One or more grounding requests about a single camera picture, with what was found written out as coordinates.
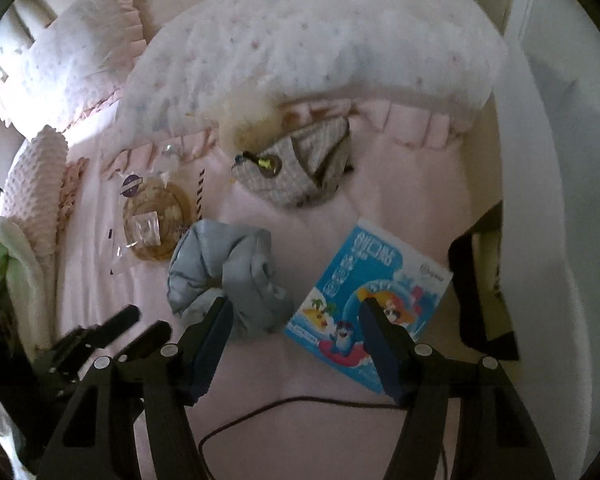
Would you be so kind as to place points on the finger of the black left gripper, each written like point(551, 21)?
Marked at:
point(151, 340)
point(98, 336)

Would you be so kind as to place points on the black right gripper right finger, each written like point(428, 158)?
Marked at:
point(496, 438)

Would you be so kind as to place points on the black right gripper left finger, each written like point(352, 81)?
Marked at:
point(95, 438)

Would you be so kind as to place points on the blue fabric scrunchie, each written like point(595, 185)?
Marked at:
point(214, 260)

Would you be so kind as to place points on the white fluffy blanket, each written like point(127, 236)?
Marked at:
point(25, 284)

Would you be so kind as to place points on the packaged cookie in clear bag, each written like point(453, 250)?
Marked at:
point(158, 201)

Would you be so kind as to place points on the pink dotted minky blanket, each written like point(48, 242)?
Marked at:
point(40, 190)

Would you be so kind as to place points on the grey tweed pouch with pompom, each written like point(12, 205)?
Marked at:
point(290, 156)

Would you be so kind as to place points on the small floral ruffled pillow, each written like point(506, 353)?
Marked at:
point(77, 65)

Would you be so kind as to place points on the large floral ruffled pillow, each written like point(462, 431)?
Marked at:
point(442, 55)

